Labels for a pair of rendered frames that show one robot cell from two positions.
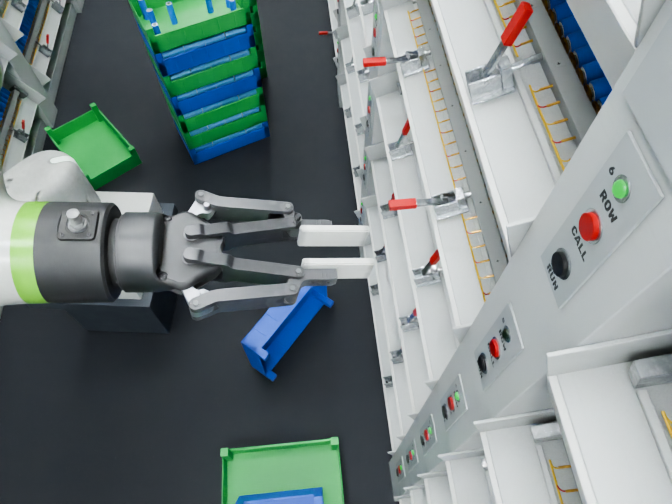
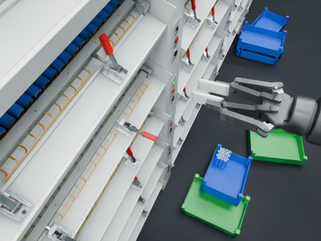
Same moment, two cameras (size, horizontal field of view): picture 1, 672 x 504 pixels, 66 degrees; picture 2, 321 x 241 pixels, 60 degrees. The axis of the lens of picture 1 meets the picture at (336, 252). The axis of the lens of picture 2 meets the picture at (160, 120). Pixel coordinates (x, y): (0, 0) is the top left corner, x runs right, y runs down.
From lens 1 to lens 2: 65 cm
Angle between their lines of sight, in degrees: 60
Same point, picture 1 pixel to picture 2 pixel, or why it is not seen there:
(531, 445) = not seen: hidden behind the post
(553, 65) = (97, 43)
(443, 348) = (149, 130)
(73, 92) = not seen: outside the picture
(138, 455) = not seen: outside the picture
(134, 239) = (305, 100)
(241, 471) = (230, 224)
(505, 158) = (139, 47)
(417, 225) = (115, 191)
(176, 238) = (283, 111)
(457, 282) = (150, 100)
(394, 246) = (113, 233)
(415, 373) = (151, 163)
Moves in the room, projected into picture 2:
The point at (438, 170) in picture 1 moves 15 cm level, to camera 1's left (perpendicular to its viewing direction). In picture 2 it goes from (113, 150) to (169, 182)
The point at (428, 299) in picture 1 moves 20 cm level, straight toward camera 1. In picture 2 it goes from (139, 153) to (189, 121)
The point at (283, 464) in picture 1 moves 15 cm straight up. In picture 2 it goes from (209, 216) to (214, 208)
